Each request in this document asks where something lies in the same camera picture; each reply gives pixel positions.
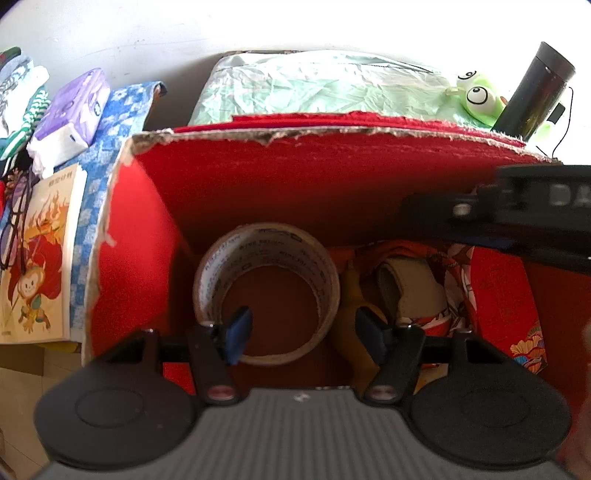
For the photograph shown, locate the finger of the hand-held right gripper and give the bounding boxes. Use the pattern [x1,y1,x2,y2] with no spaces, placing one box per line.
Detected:
[401,194,513,252]

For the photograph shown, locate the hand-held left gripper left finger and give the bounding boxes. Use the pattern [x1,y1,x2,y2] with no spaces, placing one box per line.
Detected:
[95,305,253,407]

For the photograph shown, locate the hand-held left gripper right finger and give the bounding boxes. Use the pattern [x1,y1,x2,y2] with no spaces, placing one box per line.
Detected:
[353,306,521,407]

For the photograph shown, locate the yellow plush toy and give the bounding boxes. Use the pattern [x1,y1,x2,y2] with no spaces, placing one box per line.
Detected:
[333,270,393,388]

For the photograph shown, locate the clear packing tape roll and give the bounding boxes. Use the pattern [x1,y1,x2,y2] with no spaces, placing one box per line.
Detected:
[193,224,341,366]

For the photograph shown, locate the red cardboard box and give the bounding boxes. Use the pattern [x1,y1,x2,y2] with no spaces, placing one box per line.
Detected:
[82,112,591,393]

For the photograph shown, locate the red patterned bag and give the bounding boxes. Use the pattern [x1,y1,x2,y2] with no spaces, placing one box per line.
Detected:
[330,240,476,370]

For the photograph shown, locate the red printed envelope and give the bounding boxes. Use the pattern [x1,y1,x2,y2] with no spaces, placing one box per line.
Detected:
[468,247,550,370]

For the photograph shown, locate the green frog toy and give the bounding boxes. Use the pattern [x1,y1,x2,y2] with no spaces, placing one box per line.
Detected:
[445,69,555,141]

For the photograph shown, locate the black bottle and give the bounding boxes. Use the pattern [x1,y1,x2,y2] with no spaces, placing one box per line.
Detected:
[490,41,576,144]

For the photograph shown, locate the light green plastic bag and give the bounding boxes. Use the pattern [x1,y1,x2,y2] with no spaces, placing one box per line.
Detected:
[188,50,527,139]

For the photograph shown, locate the monkey cartoon book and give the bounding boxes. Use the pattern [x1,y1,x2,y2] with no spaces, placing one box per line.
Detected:
[0,164,88,344]

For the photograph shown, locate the blue patterned cloth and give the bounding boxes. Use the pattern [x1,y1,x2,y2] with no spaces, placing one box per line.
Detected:
[0,80,168,342]

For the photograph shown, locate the dark framed eyeglasses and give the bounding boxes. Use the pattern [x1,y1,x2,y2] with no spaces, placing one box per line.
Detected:
[0,168,38,271]

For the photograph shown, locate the purple tissue pack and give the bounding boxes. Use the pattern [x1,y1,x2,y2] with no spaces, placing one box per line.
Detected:
[27,68,112,178]

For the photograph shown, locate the dark green striped garment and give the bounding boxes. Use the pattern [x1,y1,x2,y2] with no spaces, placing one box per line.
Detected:
[0,85,49,160]

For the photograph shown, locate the white grey patterned garment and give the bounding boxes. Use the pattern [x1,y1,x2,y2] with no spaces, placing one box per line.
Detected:
[0,46,49,134]

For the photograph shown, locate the black cable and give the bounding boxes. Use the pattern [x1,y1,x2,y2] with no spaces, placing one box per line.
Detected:
[549,85,575,160]

